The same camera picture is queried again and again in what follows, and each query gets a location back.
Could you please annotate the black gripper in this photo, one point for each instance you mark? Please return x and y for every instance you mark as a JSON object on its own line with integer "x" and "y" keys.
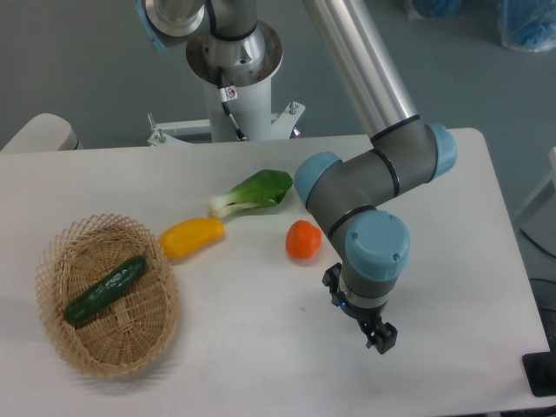
{"x": 367, "y": 311}

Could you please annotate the green cucumber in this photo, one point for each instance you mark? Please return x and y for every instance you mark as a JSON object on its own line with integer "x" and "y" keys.
{"x": 106, "y": 291}

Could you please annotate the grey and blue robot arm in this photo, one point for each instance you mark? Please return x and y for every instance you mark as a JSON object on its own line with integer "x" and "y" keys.
{"x": 344, "y": 197}

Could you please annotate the woven wicker basket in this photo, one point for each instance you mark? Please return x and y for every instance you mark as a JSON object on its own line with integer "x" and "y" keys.
{"x": 131, "y": 332}

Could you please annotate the orange tomato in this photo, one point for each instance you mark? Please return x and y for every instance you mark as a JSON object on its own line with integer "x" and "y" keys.
{"x": 303, "y": 240}

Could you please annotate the black device at edge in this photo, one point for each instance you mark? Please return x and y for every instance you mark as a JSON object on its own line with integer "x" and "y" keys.
{"x": 540, "y": 373}

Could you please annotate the green bok choy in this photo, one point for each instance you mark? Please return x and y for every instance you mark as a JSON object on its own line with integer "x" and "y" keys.
{"x": 266, "y": 188}

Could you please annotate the white furniture at right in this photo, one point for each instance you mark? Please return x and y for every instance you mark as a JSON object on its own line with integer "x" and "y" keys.
{"x": 538, "y": 197}

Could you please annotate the yellow bell pepper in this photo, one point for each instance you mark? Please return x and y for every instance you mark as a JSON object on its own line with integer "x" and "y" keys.
{"x": 187, "y": 237}

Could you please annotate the blue plastic bag right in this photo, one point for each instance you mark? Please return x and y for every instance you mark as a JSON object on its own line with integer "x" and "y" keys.
{"x": 527, "y": 26}

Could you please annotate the white chair back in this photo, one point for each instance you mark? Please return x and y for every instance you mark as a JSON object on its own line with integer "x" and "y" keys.
{"x": 43, "y": 133}

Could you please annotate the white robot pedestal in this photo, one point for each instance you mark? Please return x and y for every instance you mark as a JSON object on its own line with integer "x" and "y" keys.
{"x": 236, "y": 79}

